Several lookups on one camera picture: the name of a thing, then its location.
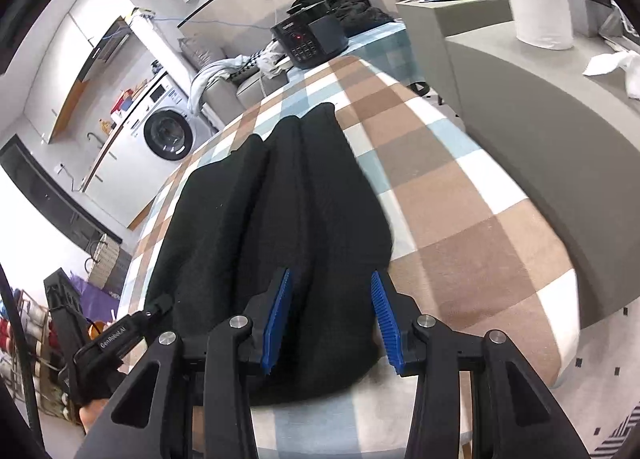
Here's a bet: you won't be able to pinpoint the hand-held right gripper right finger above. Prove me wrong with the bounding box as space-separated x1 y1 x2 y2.
371 270 591 459

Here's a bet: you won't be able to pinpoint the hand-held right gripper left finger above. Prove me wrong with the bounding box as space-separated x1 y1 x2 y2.
75 267 293 459

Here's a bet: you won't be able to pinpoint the black knit garment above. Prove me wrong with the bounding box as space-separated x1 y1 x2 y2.
142 102 393 407

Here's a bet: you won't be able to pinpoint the light clothes on sofa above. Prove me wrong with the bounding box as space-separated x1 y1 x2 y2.
189 46 291 112

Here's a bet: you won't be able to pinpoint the pile of black clothes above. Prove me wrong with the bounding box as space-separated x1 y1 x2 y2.
289 0 396 35

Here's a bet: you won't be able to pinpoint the person's left hand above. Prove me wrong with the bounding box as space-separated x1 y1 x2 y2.
80 398 108 435

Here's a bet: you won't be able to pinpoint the purple bag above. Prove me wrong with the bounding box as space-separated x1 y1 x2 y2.
70 274 118 325

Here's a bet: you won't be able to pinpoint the shoe rack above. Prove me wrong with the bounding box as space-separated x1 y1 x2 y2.
0 289 76 425

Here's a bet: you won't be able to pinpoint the wicker basket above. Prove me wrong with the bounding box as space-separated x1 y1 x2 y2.
85 234 121 290

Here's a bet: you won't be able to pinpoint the brown blue checked blanket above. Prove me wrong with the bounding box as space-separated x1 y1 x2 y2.
87 55 581 459

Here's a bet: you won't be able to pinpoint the black cabinet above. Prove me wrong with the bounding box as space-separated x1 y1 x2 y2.
0 134 123 252

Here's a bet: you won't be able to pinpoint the white washing machine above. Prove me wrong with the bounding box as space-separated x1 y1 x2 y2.
115 70 216 175

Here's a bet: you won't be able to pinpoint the grey sofa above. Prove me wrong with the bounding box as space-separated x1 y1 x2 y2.
179 36 296 132

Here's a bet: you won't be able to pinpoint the large grey ottoman table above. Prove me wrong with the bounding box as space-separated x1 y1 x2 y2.
445 22 640 332

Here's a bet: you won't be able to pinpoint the grey cube ottoman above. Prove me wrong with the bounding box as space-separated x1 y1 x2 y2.
396 0 516 132

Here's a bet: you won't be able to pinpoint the teal checked tablecloth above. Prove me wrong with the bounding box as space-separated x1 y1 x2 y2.
345 22 418 90

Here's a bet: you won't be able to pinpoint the black electronic device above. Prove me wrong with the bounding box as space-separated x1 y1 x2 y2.
271 14 349 71

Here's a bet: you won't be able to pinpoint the black range hood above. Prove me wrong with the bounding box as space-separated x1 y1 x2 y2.
75 19 132 85

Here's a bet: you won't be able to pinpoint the crumpled white tissue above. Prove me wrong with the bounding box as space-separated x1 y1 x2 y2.
582 52 640 100

